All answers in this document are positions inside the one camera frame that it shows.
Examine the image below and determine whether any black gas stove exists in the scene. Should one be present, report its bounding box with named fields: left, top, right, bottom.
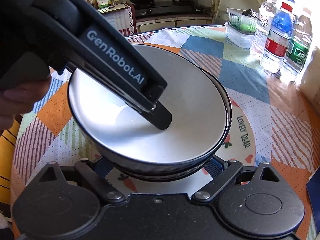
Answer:
left=133, top=0, right=211, bottom=19

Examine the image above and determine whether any wooden chair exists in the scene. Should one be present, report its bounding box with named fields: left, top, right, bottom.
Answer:
left=0, top=120, right=20, bottom=205

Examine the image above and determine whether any cutting board with knife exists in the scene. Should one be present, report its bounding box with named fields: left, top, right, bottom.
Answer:
left=97, top=3, right=128, bottom=14

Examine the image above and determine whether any red label water bottle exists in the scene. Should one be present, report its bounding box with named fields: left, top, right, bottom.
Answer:
left=260, top=2, right=293, bottom=73

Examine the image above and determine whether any blue notebook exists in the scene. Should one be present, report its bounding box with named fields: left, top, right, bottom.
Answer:
left=306, top=169, right=320, bottom=221

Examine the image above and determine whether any green label water bottle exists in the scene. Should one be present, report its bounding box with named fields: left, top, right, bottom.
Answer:
left=280, top=8, right=312, bottom=82

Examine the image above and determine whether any clear white label bottle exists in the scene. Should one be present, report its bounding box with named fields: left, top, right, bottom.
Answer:
left=250, top=0, right=277, bottom=60

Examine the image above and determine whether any striped counter cover cloth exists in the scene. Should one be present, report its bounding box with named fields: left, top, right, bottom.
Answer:
left=101, top=3, right=136, bottom=36

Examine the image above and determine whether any clear plastic basket box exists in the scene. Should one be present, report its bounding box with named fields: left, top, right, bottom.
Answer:
left=227, top=8, right=258, bottom=35

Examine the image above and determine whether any white bowl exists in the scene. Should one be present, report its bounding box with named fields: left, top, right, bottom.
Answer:
left=67, top=44, right=232, bottom=181
left=113, top=70, right=232, bottom=181

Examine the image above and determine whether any person's left hand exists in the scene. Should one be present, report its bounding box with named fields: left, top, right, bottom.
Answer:
left=0, top=76, right=52, bottom=133

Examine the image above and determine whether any patchwork tablecloth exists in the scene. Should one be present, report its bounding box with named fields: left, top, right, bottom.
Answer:
left=10, top=26, right=319, bottom=239

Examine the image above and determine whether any pink rabbit plate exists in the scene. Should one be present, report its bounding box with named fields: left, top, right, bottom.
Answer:
left=105, top=97, right=257, bottom=198

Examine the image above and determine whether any clear rice bag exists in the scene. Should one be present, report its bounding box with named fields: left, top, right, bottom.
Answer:
left=300, top=47, right=320, bottom=111

